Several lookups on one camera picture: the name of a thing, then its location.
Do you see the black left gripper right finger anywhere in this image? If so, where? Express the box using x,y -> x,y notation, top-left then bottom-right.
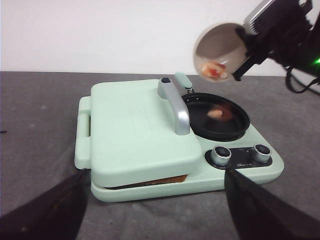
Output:
224,169 -> 320,240

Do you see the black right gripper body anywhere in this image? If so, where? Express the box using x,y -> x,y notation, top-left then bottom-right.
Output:
246,9 -> 320,75

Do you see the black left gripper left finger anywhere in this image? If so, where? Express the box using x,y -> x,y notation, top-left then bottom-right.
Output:
0,170 -> 90,240

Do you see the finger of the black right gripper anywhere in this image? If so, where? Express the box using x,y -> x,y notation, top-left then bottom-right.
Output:
235,25 -> 253,47
232,55 -> 265,82

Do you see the cream ribbed bowl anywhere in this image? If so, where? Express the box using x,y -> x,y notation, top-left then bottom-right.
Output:
193,22 -> 247,83

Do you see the pink shrimp piece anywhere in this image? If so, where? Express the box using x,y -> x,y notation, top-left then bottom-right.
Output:
207,105 -> 233,121
201,61 -> 228,81

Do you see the white bread slice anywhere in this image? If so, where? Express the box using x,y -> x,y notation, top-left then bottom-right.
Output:
105,174 -> 188,190

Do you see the breakfast maker hinged lid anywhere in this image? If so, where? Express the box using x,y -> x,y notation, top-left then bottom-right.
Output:
74,77 -> 203,188

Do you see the mint green breakfast maker base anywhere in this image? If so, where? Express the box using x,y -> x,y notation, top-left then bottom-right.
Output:
76,94 -> 285,204

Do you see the right silver control knob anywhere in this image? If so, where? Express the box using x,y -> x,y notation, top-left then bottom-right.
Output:
250,144 -> 271,163

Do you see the silver control knob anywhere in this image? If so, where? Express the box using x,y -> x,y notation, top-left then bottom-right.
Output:
210,145 -> 232,167
250,144 -> 271,163

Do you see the black round frying pan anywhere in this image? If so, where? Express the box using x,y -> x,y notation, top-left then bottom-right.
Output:
173,71 -> 251,141

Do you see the left silver control knob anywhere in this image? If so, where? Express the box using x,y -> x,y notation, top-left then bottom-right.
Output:
210,145 -> 232,167

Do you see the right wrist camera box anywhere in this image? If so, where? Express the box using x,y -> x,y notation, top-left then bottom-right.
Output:
243,0 -> 313,35

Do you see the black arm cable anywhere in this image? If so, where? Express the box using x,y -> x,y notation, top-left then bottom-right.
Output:
284,64 -> 320,96

